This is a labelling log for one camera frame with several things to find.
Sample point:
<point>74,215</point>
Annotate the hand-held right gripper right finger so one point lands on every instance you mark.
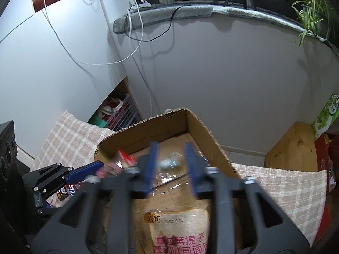
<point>190,169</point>

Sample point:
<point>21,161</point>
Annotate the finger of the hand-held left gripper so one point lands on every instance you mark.
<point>87,170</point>
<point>39,203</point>

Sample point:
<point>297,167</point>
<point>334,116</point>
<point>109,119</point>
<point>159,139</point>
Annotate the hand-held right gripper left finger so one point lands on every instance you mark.
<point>152,164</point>

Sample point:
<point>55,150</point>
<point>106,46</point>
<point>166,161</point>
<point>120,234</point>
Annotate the pink snack packet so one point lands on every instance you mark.
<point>112,169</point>

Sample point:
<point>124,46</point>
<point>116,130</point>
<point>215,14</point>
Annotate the cardboard box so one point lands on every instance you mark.
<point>169,127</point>

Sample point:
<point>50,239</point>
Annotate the snack packets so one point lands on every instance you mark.
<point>172,225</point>

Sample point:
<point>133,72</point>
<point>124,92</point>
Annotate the red snack packet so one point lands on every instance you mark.
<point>126,158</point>

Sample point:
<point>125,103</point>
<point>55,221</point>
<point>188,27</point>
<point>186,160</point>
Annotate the brown chocolate bar packet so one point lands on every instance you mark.
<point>69,190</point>

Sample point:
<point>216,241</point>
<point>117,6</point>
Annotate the green plastic container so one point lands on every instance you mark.
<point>98,123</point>

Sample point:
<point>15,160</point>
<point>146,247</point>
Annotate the red and white bag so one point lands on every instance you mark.
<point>111,108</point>

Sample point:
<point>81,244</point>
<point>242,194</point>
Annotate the white wardrobe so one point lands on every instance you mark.
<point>39,84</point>

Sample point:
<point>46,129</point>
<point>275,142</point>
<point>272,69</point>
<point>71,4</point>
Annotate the pink plaid blanket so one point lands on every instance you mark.
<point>278,190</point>

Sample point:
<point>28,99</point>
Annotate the red box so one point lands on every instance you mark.
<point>321,156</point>

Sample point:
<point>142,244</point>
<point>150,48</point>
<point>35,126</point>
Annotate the grey windowsill mat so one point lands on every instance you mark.
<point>159,13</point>

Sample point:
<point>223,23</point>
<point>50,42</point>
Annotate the green potted plant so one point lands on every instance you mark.
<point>308,13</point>

